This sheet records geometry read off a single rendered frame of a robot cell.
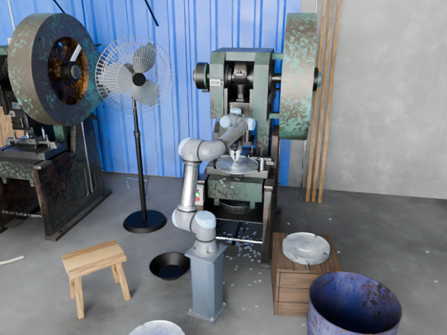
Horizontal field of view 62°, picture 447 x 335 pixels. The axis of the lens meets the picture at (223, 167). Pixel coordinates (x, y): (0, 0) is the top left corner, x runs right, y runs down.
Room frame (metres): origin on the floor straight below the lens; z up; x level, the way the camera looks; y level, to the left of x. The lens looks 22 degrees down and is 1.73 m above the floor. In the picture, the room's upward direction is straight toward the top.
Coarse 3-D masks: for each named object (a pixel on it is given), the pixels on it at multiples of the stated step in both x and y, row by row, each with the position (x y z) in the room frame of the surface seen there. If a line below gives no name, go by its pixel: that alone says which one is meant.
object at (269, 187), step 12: (276, 132) 2.85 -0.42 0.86; (276, 144) 2.80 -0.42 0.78; (276, 156) 2.77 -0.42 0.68; (276, 168) 2.78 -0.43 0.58; (276, 180) 3.04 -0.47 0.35; (264, 192) 2.27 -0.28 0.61; (264, 204) 2.27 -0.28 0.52; (264, 216) 2.27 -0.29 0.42; (276, 216) 2.96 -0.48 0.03; (264, 228) 2.27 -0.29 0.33; (276, 228) 2.76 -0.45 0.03; (264, 240) 2.27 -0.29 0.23; (264, 252) 2.27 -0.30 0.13; (264, 264) 2.26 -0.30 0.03
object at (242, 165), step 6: (228, 156) 2.48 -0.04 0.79; (240, 156) 2.49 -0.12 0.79; (216, 162) 2.38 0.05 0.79; (222, 162) 2.38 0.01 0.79; (228, 162) 2.38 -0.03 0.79; (234, 162) 2.37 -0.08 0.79; (240, 162) 2.37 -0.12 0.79; (246, 162) 2.39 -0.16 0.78; (252, 162) 2.39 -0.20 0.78; (222, 168) 2.29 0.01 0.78; (228, 168) 2.29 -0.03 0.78; (234, 168) 2.29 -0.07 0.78; (240, 168) 2.29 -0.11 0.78; (246, 168) 2.29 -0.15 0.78
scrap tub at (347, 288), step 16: (336, 272) 1.59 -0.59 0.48; (352, 272) 1.59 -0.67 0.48; (320, 288) 1.56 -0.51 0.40; (336, 288) 1.59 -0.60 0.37; (352, 288) 1.58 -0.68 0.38; (368, 288) 1.55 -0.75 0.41; (384, 288) 1.48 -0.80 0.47; (320, 304) 1.56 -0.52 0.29; (336, 304) 1.59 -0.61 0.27; (352, 304) 1.57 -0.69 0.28; (368, 304) 1.53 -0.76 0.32; (384, 304) 1.46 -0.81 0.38; (400, 304) 1.36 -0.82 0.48; (320, 320) 1.29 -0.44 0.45; (336, 320) 1.58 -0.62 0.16; (352, 320) 1.56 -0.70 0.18; (368, 320) 1.52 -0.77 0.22; (384, 320) 1.44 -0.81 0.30; (400, 320) 1.26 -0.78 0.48
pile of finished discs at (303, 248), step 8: (288, 240) 2.03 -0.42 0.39; (296, 240) 2.03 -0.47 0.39; (304, 240) 2.02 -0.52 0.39; (312, 240) 2.03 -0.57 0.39; (320, 240) 2.03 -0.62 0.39; (288, 248) 1.94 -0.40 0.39; (296, 248) 1.94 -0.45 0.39; (304, 248) 1.94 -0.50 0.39; (312, 248) 1.94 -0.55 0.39; (320, 248) 1.94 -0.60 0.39; (328, 248) 1.94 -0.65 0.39; (288, 256) 1.89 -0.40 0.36; (296, 256) 1.89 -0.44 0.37; (304, 256) 1.86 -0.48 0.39; (312, 256) 1.86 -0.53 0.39; (320, 256) 1.86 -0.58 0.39; (328, 256) 1.89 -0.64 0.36; (304, 264) 1.83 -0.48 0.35; (312, 264) 1.83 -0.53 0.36
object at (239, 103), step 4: (232, 100) 2.59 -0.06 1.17; (236, 100) 2.57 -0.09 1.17; (240, 100) 2.57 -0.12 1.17; (244, 100) 2.57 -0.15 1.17; (248, 100) 2.59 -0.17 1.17; (232, 104) 2.54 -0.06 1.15; (236, 104) 2.53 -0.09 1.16; (240, 104) 2.53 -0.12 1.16; (244, 104) 2.52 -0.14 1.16; (248, 104) 2.51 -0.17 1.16; (240, 108) 2.52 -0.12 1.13; (244, 108) 2.52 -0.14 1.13; (248, 108) 2.51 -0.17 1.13; (244, 112) 2.52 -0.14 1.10; (248, 112) 2.51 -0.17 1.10; (244, 116) 2.52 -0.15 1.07; (248, 116) 2.51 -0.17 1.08; (248, 132) 2.51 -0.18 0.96; (240, 136) 2.49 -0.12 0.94; (244, 136) 2.49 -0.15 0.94; (248, 136) 2.51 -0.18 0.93; (244, 140) 2.49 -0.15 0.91; (248, 140) 2.51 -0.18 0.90
